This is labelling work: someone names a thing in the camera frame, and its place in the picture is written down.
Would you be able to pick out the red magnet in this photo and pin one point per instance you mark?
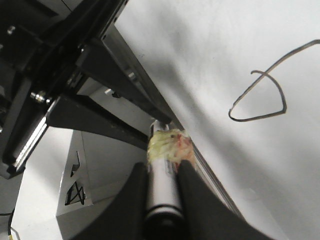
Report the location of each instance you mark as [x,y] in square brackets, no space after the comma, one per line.
[173,146]

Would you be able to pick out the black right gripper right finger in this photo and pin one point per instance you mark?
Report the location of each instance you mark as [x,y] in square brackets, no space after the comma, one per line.
[206,216]

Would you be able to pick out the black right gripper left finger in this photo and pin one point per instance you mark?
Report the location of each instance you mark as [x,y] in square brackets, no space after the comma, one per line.
[123,219]

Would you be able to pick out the white slotted base stand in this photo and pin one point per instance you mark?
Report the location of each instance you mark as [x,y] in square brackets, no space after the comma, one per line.
[97,167]

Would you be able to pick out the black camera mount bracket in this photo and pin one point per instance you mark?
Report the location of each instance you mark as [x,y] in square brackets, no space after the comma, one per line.
[47,52]

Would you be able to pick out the black and white whiteboard marker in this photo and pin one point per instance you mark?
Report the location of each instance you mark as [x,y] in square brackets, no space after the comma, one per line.
[163,201]

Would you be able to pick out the white whiteboard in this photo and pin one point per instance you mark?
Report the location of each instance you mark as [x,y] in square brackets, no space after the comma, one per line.
[257,124]

